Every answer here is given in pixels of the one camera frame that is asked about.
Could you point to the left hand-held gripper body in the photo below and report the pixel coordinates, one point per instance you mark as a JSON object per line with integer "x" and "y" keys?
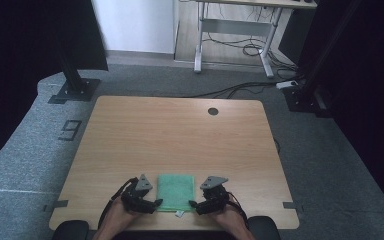
{"x": 136, "y": 200}

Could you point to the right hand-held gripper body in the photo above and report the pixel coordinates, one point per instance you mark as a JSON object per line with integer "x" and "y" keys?
{"x": 213, "y": 201}

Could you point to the green microfibre cloth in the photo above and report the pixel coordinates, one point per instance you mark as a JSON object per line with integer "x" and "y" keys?
{"x": 176, "y": 191}

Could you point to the person's left hand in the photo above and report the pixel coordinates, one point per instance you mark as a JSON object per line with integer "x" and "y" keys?
{"x": 120, "y": 218}

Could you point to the person's right hand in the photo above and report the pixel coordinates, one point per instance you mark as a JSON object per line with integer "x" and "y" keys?
{"x": 231, "y": 220}

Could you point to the black chair armrest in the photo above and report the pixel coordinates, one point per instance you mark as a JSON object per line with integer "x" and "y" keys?
{"x": 70, "y": 230}
{"x": 265, "y": 228}

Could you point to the grey tape strip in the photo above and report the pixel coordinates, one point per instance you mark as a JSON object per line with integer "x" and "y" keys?
{"x": 58, "y": 204}
{"x": 296, "y": 205}

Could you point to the black tape floor marking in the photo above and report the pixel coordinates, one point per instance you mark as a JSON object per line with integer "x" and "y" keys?
{"x": 70, "y": 130}

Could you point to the black metal stand with base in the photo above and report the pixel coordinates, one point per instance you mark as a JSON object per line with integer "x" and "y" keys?
{"x": 305, "y": 96}
{"x": 75, "y": 88}

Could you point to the white power strip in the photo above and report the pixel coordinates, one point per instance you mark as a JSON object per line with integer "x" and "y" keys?
{"x": 287, "y": 84}

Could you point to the dark cabinet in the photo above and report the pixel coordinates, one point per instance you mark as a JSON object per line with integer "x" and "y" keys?
{"x": 293, "y": 33}

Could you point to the black curtain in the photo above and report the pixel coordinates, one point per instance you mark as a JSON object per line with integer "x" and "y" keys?
{"x": 20, "y": 50}
{"x": 373, "y": 83}

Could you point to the white metal desk frame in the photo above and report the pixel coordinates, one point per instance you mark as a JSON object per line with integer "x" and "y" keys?
{"x": 233, "y": 26}

